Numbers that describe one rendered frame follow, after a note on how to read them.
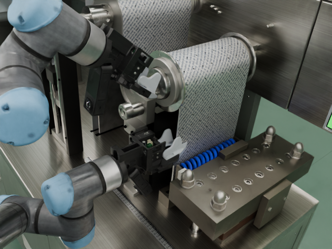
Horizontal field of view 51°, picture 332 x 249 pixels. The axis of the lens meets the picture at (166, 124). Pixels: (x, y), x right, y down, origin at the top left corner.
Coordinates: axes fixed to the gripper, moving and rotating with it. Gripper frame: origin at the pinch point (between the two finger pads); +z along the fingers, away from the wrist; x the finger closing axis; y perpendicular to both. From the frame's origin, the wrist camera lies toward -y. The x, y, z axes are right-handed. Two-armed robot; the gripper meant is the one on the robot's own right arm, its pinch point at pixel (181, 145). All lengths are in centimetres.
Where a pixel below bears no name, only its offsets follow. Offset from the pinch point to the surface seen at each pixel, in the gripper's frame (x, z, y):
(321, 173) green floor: 17, 164, -109
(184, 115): -0.3, -0.7, 9.6
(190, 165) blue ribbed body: -3.2, 1.1, -4.9
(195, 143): -0.2, 4.9, -1.1
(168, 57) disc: 4.7, -2.5, 22.8
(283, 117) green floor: 77, 204, -109
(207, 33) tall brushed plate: 23.9, 30.1, 16.5
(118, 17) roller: 25.8, -2.0, 25.6
